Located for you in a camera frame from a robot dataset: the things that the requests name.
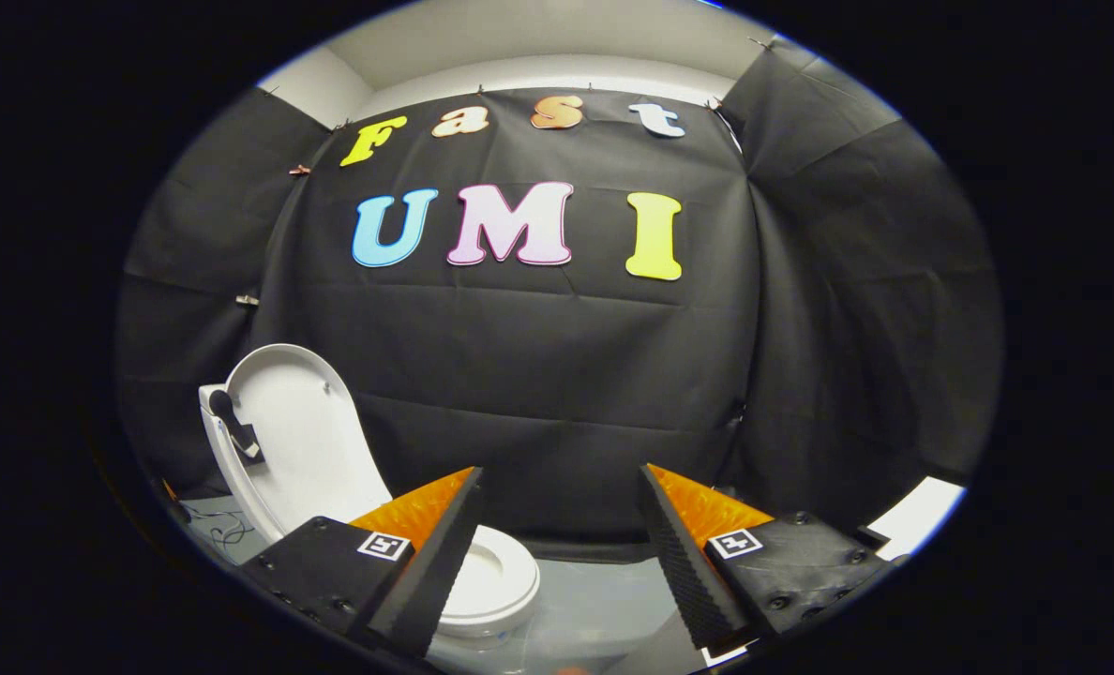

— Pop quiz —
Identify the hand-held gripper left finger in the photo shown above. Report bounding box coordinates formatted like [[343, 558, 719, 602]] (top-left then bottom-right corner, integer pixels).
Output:
[[241, 466, 485, 659]]

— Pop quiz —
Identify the black lid strap handle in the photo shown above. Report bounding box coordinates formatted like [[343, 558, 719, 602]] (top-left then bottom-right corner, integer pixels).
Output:
[[207, 388, 263, 461]]

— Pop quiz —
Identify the black backdrop cloth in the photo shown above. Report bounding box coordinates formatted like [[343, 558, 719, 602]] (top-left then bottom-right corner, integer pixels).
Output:
[[116, 37, 1003, 563]]

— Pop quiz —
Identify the white board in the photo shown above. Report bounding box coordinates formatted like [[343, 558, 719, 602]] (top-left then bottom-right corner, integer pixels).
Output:
[[866, 476, 969, 562]]

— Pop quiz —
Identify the white ceramic toilet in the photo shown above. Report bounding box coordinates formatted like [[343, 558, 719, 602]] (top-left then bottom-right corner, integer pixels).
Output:
[[198, 382, 541, 642]]

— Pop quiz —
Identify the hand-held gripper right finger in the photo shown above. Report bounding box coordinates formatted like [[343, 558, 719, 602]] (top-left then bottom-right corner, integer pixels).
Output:
[[637, 462, 907, 653]]

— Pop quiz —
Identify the black cable bundle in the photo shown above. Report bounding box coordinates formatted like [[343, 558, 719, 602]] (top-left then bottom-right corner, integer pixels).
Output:
[[185, 504, 256, 556]]

